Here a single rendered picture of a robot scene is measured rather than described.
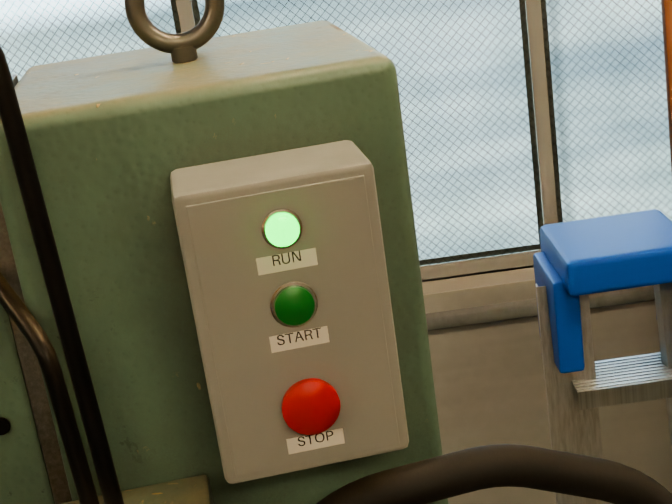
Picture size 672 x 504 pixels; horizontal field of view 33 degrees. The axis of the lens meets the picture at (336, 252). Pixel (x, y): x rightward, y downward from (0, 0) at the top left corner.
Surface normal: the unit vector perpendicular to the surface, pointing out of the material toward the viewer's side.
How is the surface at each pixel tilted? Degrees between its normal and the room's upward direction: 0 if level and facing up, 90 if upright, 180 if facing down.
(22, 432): 90
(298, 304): 88
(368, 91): 90
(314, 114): 90
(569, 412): 82
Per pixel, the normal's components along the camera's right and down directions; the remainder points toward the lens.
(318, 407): 0.16, 0.29
